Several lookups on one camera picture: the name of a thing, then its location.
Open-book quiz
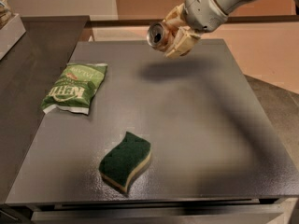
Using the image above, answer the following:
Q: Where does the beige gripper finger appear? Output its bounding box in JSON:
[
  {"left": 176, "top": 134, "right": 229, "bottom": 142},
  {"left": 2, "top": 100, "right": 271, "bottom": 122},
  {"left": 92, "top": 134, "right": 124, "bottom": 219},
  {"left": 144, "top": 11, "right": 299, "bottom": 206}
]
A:
[
  {"left": 164, "top": 27, "right": 201, "bottom": 59},
  {"left": 164, "top": 4, "right": 187, "bottom": 27}
]

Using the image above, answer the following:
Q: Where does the orange soda can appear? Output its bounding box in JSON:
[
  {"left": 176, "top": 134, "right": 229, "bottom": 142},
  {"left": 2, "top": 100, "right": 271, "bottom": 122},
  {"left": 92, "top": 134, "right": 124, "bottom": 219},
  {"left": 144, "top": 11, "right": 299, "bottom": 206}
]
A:
[{"left": 147, "top": 22, "right": 174, "bottom": 52}]

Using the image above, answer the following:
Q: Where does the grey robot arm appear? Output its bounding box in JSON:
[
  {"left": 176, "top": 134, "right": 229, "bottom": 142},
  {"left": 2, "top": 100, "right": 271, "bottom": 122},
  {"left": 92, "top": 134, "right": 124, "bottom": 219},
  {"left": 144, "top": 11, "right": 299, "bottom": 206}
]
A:
[{"left": 164, "top": 0, "right": 299, "bottom": 58}]

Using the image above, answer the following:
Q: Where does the green chip bag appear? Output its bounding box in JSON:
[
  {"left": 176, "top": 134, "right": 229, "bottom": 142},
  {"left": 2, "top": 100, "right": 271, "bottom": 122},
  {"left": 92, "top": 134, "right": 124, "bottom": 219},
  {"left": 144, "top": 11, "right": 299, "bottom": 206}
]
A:
[{"left": 41, "top": 63, "right": 107, "bottom": 115}]

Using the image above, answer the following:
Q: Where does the green yellow sponge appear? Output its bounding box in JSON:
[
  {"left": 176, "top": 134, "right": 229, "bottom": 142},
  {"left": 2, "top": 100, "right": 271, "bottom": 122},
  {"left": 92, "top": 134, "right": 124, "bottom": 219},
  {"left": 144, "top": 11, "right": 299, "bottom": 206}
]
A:
[{"left": 99, "top": 132, "right": 151, "bottom": 193}]

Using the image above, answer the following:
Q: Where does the dark side counter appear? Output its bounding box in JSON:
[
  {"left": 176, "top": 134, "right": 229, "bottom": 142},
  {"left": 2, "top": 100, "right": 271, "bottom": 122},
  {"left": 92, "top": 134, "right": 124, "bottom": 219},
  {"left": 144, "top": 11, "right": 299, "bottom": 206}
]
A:
[{"left": 0, "top": 16, "right": 89, "bottom": 205}]

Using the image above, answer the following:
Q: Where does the grey box at left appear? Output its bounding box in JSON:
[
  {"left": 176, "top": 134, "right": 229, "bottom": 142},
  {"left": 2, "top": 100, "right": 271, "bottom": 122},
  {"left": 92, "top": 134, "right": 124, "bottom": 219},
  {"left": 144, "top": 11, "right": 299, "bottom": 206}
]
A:
[{"left": 0, "top": 14, "right": 26, "bottom": 60}]

